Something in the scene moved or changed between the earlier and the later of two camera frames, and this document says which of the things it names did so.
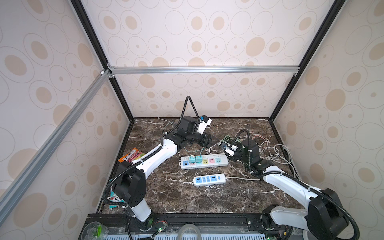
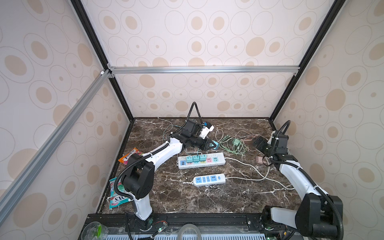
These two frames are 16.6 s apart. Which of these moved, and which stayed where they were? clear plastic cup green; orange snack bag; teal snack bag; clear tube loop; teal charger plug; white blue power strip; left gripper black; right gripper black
Moved: right gripper black; teal charger plug
Stayed: orange snack bag; teal snack bag; white blue power strip; left gripper black; clear tube loop; clear plastic cup green
